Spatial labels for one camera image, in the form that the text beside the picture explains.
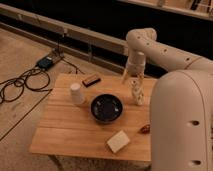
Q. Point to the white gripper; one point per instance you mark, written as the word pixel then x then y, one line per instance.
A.
pixel 135 67

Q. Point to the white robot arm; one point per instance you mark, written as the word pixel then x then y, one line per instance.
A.
pixel 181 103

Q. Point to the black bowl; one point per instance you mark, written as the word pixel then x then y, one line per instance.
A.
pixel 106 108

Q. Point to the dark brown eraser block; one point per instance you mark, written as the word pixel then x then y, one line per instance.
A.
pixel 91 80

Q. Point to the small red-brown object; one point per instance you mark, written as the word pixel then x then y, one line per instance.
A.
pixel 145 129

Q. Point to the white paper cup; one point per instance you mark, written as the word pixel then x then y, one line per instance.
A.
pixel 77 95

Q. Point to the beige sponge block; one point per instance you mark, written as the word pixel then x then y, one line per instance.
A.
pixel 118 141

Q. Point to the wooden table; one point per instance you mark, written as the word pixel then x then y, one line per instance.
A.
pixel 69 130

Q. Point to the black power adapter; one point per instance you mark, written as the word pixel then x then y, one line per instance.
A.
pixel 45 63

